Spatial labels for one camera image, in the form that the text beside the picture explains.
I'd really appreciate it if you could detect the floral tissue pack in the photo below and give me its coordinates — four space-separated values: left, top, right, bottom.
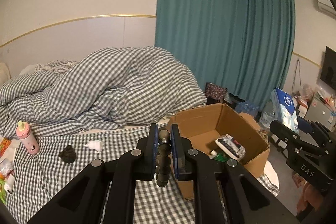
215 134 246 161

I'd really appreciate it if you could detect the blue white tissue packet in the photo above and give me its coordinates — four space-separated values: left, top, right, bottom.
270 88 299 133

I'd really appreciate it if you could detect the olive bead bracelet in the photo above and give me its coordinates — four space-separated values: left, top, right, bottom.
155 127 173 188

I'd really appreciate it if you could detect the green snack bag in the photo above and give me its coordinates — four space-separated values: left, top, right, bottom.
210 150 230 162

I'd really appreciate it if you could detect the right hand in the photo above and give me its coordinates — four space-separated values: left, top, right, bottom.
292 172 323 214

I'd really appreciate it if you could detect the grey mini fridge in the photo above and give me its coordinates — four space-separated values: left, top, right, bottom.
305 96 335 132

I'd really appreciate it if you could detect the black wristband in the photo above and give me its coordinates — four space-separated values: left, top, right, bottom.
59 145 76 164

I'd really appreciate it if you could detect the checkered bed sheet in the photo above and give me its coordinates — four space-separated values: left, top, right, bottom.
5 122 286 223

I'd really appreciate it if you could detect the crumpled white tissue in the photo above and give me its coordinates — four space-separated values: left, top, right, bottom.
84 140 103 153

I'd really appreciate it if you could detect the large water jug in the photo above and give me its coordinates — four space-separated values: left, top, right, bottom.
259 101 276 131

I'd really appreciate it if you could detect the green monkey snack pack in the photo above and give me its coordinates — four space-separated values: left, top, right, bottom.
0 180 7 204

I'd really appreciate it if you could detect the brown cardboard box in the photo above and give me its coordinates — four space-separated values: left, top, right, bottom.
167 103 271 200

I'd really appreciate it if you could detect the bottled water pack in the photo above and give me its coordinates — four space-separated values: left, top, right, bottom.
235 101 259 117

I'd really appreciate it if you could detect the pink drink bottle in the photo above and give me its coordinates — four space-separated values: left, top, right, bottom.
16 121 39 155

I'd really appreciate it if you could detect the red yellow candy pack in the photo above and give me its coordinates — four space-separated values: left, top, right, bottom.
0 138 11 157

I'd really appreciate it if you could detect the floral bag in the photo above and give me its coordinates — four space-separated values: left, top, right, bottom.
205 83 228 105

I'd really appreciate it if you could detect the grey checkered duvet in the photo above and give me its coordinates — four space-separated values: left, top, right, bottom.
1 47 206 138

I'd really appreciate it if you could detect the air conditioner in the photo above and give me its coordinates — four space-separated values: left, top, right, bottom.
317 0 336 18

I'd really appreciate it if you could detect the teal curtain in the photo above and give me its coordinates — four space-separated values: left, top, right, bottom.
155 0 295 107

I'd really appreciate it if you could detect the wall television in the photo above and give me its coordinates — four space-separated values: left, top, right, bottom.
320 46 336 90

